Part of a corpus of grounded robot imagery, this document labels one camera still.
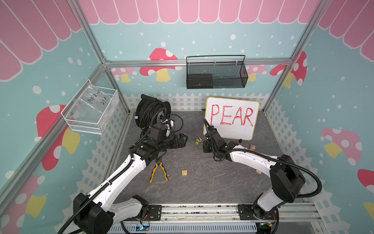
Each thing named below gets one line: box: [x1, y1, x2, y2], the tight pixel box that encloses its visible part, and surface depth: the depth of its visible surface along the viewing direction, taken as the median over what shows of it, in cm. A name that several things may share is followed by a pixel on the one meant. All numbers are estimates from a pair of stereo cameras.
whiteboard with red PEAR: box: [204, 97, 261, 141], surface depth 99 cm
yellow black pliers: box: [149, 162, 169, 184], surface depth 89 cm
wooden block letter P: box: [181, 169, 188, 177], surface depth 89 cm
